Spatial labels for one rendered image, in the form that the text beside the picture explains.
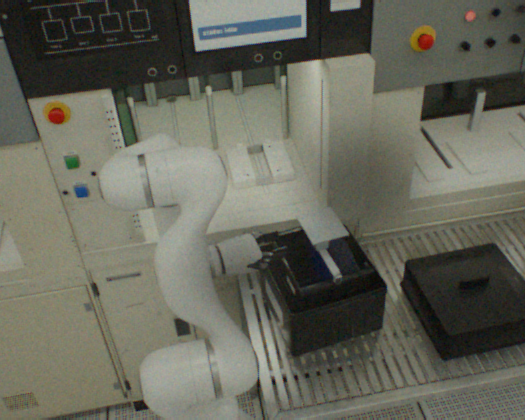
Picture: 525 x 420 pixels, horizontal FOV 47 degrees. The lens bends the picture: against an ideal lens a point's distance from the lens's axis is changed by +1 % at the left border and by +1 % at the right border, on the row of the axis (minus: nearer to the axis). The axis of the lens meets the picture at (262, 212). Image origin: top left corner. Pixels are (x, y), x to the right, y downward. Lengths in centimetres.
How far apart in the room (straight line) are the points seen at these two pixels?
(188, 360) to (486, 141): 150
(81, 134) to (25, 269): 52
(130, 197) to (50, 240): 85
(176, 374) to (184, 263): 21
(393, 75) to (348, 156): 25
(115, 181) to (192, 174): 13
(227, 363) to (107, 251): 84
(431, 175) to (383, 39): 61
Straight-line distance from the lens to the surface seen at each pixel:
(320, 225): 157
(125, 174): 107
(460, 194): 209
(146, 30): 154
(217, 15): 153
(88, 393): 246
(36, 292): 205
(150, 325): 217
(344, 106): 166
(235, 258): 149
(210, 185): 107
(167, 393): 119
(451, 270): 181
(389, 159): 188
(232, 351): 117
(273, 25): 157
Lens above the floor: 212
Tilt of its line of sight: 40 degrees down
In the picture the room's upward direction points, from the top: 4 degrees counter-clockwise
